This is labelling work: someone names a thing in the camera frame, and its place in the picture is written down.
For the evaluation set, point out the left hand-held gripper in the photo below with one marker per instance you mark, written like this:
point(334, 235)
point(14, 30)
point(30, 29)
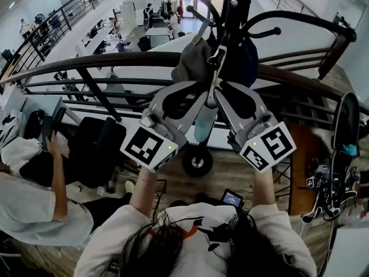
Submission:
point(144, 150)

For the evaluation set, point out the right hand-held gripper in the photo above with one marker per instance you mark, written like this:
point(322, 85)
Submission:
point(271, 149)

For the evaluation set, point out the black metal coat rack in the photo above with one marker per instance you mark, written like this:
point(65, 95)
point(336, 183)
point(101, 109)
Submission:
point(232, 16)

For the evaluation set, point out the person's left forearm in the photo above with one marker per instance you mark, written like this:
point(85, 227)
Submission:
point(142, 192)

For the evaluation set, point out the person's right forearm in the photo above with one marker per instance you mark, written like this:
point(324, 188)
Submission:
point(263, 189)

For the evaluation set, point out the grey cap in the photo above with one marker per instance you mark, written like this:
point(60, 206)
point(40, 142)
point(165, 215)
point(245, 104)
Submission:
point(191, 60)

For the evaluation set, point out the dark blue bag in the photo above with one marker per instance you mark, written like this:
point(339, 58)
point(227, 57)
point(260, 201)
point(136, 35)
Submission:
point(243, 62)

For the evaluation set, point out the small white table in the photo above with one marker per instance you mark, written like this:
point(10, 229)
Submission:
point(158, 33)

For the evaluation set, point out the wooden handrail black bar railing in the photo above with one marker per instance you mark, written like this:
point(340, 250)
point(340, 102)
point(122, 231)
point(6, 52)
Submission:
point(115, 59)

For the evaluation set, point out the small black screen device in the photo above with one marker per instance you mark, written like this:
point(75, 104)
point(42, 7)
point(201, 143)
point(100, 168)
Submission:
point(232, 198)

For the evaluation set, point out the black office chair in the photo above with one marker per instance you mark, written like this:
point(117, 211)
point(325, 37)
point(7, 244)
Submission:
point(98, 151)

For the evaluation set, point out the white board panel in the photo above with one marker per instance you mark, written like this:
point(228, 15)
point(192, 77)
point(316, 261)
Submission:
point(128, 14)

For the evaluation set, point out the long white desk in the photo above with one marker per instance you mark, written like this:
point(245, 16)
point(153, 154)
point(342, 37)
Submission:
point(95, 43)

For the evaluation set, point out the spare hand-held gripper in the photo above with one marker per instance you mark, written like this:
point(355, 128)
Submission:
point(317, 177)

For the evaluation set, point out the black tablet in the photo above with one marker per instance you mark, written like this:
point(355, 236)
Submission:
point(54, 121)

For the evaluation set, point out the person's white printed shirt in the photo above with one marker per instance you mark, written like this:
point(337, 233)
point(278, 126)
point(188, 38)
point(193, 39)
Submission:
point(199, 250)

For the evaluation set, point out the black metal balcony railing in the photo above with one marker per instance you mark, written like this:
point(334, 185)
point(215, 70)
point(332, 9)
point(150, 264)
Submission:
point(57, 19)

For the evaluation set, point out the black backpack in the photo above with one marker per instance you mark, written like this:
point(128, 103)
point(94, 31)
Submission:
point(34, 124)

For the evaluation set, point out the light grey desk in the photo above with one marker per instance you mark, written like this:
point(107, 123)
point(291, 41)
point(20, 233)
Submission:
point(31, 102)

